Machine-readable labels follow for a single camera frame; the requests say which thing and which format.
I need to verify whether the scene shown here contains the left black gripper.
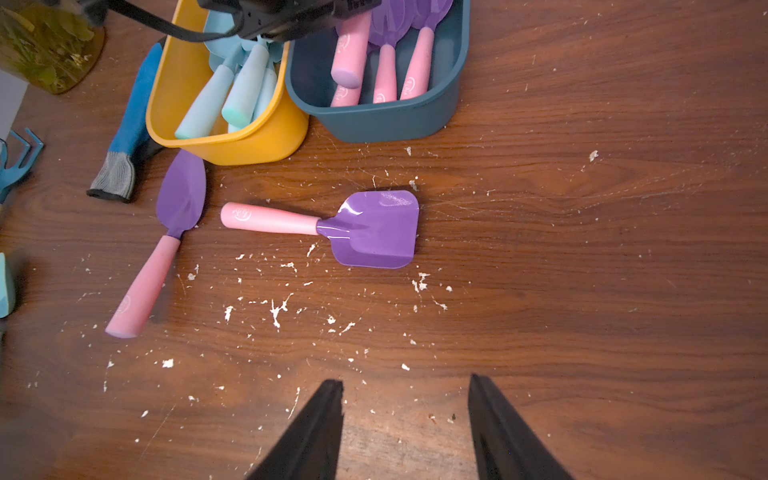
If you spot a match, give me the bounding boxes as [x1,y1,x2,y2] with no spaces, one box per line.
[198,0,381,42]

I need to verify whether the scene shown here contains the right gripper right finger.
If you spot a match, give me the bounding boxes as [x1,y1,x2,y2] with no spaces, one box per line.
[468,374,572,480]

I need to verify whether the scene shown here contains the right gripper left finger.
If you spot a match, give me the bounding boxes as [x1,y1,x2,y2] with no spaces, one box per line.
[246,379,344,480]

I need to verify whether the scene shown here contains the teal shovel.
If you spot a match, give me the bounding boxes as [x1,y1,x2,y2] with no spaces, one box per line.
[175,46,243,140]
[0,253,16,319]
[222,37,270,129]
[222,62,278,133]

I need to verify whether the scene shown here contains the teal plastic storage box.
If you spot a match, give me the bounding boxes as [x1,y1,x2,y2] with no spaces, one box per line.
[286,1,471,143]

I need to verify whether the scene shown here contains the purple square shovel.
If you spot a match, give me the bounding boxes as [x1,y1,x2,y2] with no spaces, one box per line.
[369,0,415,104]
[331,11,372,89]
[220,190,420,269]
[400,0,453,100]

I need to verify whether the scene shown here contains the yellow plastic storage box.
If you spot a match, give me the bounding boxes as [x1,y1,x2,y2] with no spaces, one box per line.
[146,37,309,166]

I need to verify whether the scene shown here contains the purple pointed shovel top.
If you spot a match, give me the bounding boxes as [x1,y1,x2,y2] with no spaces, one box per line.
[330,85,362,108]

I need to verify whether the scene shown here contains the purple pointed shovel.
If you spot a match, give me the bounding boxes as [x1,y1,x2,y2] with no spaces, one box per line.
[330,85,362,108]
[105,150,206,339]

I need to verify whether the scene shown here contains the purple pointed shovel lower left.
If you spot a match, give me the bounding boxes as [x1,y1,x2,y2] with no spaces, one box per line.
[105,150,206,339]

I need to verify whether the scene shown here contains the artificial plant in glass vase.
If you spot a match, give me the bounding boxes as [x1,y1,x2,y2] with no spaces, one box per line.
[1,1,106,95]

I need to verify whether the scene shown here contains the blue grey gardening glove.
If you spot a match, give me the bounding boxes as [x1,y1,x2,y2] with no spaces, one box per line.
[86,38,166,203]

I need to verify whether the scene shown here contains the blue rake yellow handle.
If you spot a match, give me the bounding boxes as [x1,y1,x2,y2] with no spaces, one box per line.
[1,128,45,204]

